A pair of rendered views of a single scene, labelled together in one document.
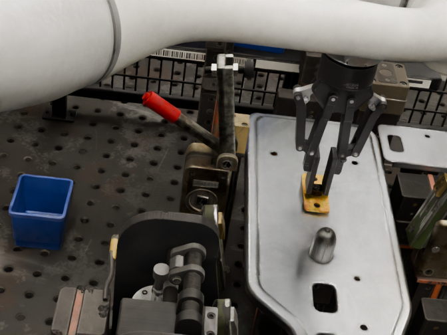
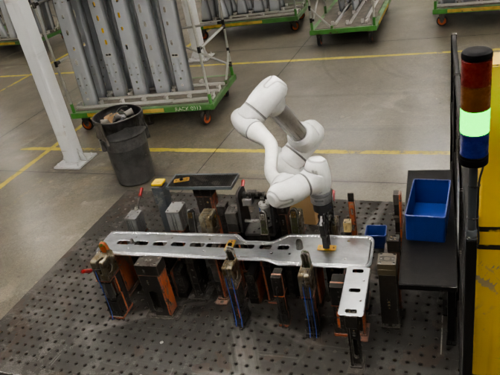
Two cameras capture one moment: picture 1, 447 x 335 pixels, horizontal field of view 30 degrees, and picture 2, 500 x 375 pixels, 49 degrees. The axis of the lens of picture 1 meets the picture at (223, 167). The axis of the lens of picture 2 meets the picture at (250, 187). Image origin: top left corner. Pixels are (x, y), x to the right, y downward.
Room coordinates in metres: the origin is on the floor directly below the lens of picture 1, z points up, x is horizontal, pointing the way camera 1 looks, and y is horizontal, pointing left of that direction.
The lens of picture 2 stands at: (1.59, -2.06, 2.52)
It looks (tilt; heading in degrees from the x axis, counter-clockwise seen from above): 30 degrees down; 116
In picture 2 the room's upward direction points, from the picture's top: 11 degrees counter-clockwise
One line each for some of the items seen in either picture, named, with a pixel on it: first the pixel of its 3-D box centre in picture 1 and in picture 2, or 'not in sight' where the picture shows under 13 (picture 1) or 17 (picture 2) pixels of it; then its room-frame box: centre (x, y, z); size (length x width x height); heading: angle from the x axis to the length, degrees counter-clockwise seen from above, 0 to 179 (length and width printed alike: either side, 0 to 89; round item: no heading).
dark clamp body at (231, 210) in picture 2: not in sight; (239, 239); (0.45, 0.01, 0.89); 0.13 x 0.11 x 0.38; 95
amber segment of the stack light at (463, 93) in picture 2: not in sight; (475, 95); (1.57, -0.73, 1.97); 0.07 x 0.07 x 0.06
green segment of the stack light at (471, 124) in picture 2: not in sight; (475, 119); (1.57, -0.73, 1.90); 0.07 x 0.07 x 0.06
